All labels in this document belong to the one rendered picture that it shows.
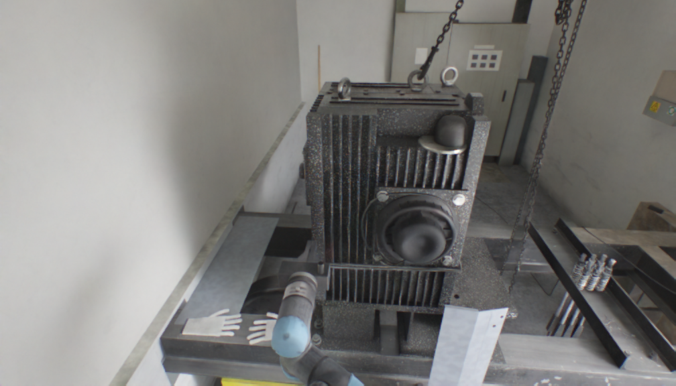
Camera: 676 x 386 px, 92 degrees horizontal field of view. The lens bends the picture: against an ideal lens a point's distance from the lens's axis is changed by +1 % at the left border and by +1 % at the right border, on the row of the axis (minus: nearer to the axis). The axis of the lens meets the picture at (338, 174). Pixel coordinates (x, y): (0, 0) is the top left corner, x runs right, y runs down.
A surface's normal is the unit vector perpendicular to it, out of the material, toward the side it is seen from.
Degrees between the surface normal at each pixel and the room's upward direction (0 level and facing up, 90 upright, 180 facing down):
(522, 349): 0
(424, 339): 0
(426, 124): 90
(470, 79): 90
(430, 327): 0
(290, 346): 90
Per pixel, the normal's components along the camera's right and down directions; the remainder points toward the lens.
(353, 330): -0.09, 0.47
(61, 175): 1.00, 0.04
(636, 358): 0.00, -0.88
